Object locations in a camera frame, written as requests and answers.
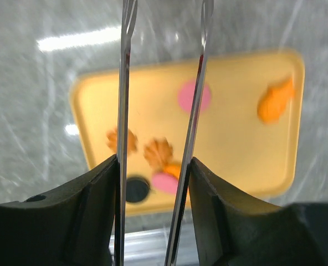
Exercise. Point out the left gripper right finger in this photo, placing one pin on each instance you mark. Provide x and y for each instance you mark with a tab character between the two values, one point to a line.
234	228

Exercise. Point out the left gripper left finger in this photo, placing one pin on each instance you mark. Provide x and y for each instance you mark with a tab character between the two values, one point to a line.
68	225

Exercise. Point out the pink round cookie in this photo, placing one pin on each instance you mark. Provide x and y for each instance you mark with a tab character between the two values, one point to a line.
186	94
165	182

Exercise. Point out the metal tongs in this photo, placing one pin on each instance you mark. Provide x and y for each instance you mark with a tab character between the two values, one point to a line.
129	15

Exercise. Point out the black round cookie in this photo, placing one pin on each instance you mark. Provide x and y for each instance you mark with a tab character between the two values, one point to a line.
137	189

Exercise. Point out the orange fish cookie lower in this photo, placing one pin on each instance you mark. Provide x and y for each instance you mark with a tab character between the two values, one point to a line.
173	169

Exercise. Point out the orange fish cookie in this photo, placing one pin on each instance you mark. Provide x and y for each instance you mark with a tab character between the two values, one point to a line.
173	169
274	101

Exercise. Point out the flower cookie left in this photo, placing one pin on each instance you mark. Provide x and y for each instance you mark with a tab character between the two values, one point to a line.
112	141

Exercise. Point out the flower cookie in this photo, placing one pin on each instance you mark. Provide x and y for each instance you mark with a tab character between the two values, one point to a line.
158	153
112	141

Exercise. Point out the yellow tray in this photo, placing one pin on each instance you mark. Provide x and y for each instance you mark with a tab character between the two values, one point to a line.
231	140

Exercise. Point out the flower cookie right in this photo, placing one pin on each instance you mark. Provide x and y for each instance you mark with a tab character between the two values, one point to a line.
158	153

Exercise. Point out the orange fish cookie right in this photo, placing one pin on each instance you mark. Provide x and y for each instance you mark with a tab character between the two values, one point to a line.
274	101

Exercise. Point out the aluminium rail front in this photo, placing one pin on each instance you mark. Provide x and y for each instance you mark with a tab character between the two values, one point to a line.
149	247

